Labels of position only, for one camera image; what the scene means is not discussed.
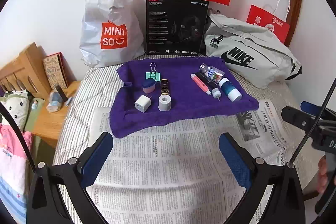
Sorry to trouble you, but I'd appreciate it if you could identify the blue white bottle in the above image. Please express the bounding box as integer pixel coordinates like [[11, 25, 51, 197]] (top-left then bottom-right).
[[218, 78, 242, 102]]

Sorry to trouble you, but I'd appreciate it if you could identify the white charger cube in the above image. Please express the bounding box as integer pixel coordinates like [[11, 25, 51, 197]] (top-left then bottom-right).
[[134, 95, 151, 113]]

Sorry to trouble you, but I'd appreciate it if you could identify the pink highlighter pen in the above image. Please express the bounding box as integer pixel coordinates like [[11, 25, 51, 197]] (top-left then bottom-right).
[[190, 73, 212, 96]]

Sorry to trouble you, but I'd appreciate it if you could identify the clear gum bottle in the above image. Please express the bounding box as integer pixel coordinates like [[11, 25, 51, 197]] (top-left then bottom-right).
[[199, 63, 225, 84]]

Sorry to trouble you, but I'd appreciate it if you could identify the white tape roll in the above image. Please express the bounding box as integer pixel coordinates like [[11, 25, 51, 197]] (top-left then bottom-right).
[[158, 94, 171, 111]]

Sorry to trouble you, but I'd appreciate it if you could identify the blue pink small container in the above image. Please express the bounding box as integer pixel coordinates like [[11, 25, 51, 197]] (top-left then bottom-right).
[[142, 78, 156, 94]]

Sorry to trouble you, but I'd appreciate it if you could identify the green binder clip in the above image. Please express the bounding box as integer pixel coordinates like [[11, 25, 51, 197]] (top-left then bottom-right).
[[145, 62, 161, 82]]

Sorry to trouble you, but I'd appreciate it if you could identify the brown gold tube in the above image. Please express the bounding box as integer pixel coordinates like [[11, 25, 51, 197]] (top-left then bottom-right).
[[160, 79, 170, 96]]

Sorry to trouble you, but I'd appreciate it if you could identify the black marker pen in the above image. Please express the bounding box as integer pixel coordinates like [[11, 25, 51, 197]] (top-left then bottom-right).
[[195, 72, 217, 91]]

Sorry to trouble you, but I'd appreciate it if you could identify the person's right hand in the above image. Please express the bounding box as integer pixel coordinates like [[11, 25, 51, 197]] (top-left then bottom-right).
[[317, 156, 329, 194]]

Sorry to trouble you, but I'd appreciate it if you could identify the wooden nightstand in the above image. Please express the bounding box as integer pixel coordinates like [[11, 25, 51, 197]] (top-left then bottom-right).
[[31, 80, 81, 149]]

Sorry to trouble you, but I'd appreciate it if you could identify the newspaper sheet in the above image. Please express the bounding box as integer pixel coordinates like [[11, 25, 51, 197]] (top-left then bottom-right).
[[87, 99, 293, 223]]

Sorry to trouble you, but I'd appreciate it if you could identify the black stick on nightstand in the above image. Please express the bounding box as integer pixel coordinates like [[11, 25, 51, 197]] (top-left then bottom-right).
[[55, 84, 68, 102]]

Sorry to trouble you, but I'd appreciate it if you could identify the striped mattress cover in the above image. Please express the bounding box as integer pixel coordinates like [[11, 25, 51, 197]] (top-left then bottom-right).
[[54, 65, 303, 164]]

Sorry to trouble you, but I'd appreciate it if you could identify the grey Nike waist bag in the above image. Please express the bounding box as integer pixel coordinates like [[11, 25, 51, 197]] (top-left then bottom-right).
[[204, 10, 302, 89]]

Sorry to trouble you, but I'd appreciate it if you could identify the pink cloth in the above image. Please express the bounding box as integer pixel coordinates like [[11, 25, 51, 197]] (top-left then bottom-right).
[[1, 124, 28, 193]]

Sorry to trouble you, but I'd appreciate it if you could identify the purple towel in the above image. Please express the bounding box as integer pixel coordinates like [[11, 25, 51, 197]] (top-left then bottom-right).
[[109, 57, 259, 138]]

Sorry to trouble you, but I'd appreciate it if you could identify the white spotted plush toy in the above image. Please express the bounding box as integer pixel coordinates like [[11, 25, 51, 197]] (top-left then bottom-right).
[[1, 90, 30, 131]]

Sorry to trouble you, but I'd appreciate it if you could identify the patterned notebook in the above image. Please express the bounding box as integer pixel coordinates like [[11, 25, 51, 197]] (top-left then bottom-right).
[[43, 52, 68, 89]]

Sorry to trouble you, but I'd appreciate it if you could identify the red paper shopping bag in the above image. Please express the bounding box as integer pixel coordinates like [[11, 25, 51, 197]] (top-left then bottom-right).
[[247, 0, 290, 44]]

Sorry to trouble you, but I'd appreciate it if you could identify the wooden headboard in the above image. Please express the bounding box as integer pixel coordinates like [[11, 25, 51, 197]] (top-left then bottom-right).
[[1, 43, 51, 100]]

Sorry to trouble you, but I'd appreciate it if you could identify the white Miniso plastic bag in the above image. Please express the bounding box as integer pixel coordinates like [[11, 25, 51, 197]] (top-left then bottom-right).
[[79, 0, 145, 68]]

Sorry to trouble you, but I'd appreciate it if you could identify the black headset box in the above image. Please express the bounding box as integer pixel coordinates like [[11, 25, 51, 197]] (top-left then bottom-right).
[[146, 0, 209, 56]]

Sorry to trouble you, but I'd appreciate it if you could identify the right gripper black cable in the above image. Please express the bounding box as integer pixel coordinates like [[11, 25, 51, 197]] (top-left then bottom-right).
[[288, 77, 336, 166]]

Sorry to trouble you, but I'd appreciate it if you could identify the brown wooden door frame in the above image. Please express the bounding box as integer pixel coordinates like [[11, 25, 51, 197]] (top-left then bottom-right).
[[284, 0, 302, 47]]

